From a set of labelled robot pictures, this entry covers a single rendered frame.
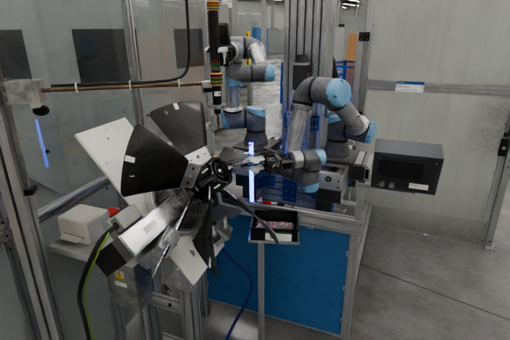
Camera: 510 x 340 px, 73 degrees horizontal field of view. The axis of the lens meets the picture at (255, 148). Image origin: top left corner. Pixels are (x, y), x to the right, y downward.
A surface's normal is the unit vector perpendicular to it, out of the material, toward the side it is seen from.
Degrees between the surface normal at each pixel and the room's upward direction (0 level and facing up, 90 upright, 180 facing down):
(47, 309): 90
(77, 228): 90
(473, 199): 90
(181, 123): 44
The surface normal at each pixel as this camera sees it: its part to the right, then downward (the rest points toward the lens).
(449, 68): -0.35, 0.30
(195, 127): 0.17, -0.51
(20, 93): 0.25, 0.32
